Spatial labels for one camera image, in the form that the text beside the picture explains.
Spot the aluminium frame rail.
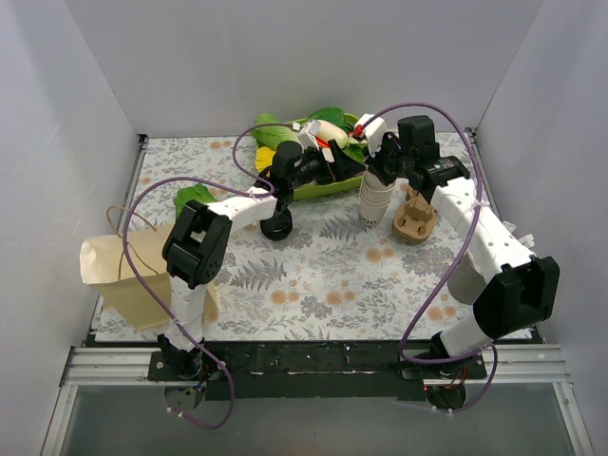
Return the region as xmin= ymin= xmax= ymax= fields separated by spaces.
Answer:
xmin=39 ymin=345 xmax=162 ymax=456

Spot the orange carrot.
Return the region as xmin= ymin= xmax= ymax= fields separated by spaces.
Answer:
xmin=315 ymin=137 xmax=329 ymax=147

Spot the small green lettuce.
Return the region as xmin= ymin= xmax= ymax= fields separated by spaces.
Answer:
xmin=173 ymin=183 xmax=217 ymax=219

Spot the green bok choy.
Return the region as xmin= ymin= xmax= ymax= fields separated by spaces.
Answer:
xmin=306 ymin=106 xmax=367 ymax=162

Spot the green plastic tray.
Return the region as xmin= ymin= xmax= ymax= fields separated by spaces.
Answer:
xmin=255 ymin=111 xmax=370 ymax=200

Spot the floral table mat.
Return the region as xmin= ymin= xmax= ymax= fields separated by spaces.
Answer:
xmin=95 ymin=137 xmax=471 ymax=343

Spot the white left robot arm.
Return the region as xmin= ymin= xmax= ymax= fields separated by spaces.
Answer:
xmin=158 ymin=140 xmax=365 ymax=380

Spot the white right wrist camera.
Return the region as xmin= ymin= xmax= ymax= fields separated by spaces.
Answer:
xmin=352 ymin=114 xmax=389 ymax=157

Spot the black base bar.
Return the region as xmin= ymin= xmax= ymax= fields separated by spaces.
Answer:
xmin=147 ymin=340 xmax=486 ymax=401

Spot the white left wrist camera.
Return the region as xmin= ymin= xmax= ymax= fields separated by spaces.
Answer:
xmin=297 ymin=120 xmax=334 ymax=163

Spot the white radish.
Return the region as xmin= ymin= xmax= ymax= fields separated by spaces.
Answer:
xmin=315 ymin=120 xmax=349 ymax=148

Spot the brown pulp cup carrier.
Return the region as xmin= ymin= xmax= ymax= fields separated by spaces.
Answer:
xmin=391 ymin=185 xmax=437 ymax=245

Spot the black plastic cup lid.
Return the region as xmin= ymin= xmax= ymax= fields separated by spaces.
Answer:
xmin=259 ymin=209 xmax=293 ymax=241

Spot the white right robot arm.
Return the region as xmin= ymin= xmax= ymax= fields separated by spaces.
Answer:
xmin=353 ymin=114 xmax=560 ymax=378

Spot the grey cylindrical holder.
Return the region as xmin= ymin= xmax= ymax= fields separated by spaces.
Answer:
xmin=447 ymin=254 xmax=485 ymax=306

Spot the stack of white paper cups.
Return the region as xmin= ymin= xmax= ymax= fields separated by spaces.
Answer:
xmin=358 ymin=171 xmax=396 ymax=227

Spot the green napa cabbage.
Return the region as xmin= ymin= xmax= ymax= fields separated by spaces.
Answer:
xmin=251 ymin=113 xmax=298 ymax=150

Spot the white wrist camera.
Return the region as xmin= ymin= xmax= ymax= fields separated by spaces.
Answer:
xmin=352 ymin=114 xmax=389 ymax=157
xmin=297 ymin=120 xmax=334 ymax=163

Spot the brown paper takeout bag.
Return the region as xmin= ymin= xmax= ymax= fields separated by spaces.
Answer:
xmin=79 ymin=204 xmax=219 ymax=333

